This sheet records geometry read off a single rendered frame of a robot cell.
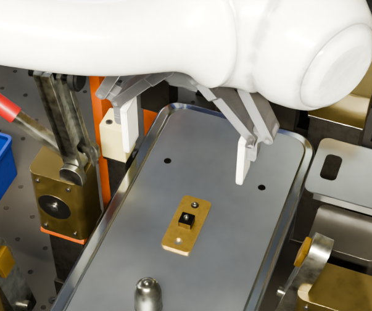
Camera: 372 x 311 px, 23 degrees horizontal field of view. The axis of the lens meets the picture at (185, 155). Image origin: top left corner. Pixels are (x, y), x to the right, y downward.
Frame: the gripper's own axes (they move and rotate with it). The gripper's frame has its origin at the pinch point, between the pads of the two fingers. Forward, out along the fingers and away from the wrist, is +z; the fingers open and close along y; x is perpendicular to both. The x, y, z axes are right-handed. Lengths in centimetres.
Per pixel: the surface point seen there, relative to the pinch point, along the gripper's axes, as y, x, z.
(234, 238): 6.3, 0.0, 13.4
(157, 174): -6.4, 6.2, 13.4
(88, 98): -35, 42, 43
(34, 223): -32, 13, 43
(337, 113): 13.2, 23.4, 11.6
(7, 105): -22.6, -0.1, 0.2
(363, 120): 16.7, 23.4, 11.5
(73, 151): -13.6, -1.8, 3.3
